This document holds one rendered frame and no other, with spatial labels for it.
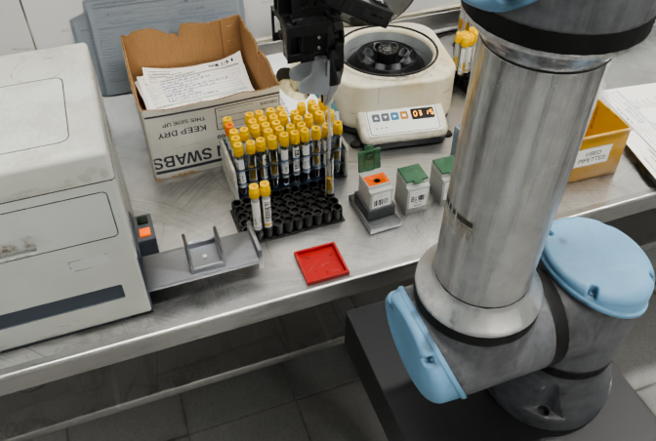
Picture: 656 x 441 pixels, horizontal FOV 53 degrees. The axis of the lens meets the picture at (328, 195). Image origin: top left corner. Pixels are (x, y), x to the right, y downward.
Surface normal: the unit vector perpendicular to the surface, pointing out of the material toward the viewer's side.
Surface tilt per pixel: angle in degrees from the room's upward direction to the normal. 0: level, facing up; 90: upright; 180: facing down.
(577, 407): 76
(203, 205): 0
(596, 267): 8
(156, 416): 0
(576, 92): 92
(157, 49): 88
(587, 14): 92
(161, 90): 1
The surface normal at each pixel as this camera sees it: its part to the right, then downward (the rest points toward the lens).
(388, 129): 0.08, -0.40
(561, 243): 0.14, -0.73
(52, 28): 0.34, 0.62
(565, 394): -0.07, 0.46
